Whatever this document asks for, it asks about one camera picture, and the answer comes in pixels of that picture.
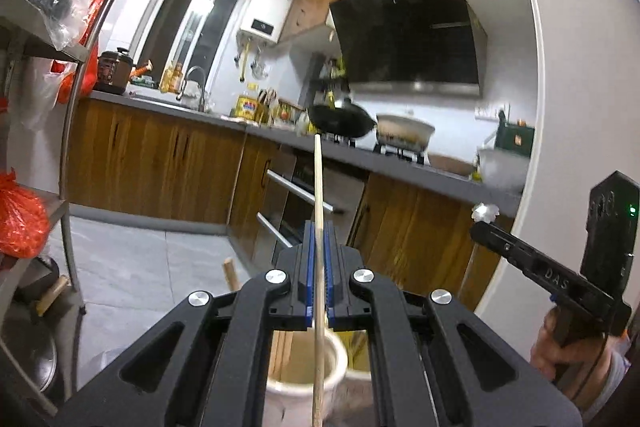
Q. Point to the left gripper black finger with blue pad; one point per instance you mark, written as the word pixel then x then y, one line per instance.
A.
pixel 205 362
pixel 432 361

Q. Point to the black left gripper finger labelled das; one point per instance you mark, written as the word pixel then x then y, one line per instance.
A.
pixel 536 266

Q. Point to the silver spoon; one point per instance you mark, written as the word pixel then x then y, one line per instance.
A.
pixel 480 246

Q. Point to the wooden kitchen cabinets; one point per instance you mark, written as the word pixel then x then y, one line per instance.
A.
pixel 408 222

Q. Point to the kitchen faucet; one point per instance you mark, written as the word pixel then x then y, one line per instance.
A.
pixel 192 93

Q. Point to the person's right hand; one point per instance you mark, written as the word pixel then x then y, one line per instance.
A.
pixel 593 354

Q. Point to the large white ceramic jar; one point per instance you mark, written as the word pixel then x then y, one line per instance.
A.
pixel 290 383

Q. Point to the small white ceramic jar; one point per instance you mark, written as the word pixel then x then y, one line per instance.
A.
pixel 354 396

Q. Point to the round metal pot lid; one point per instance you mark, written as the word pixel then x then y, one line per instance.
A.
pixel 32 344

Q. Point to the red plastic bag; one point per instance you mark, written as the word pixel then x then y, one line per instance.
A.
pixel 24 221

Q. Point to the white cooking pot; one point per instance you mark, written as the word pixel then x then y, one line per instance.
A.
pixel 404 133

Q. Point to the black wok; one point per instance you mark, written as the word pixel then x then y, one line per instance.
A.
pixel 348 119

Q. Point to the yellow oil bottle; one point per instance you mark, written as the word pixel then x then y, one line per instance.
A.
pixel 245 107

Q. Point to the black range hood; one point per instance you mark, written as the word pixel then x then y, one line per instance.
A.
pixel 433 47

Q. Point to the dark electric rice cooker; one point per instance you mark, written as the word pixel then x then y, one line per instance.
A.
pixel 114 69

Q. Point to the white water heater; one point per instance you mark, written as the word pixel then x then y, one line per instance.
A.
pixel 264 20

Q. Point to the metal storage shelf rack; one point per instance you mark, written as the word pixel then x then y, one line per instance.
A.
pixel 40 87

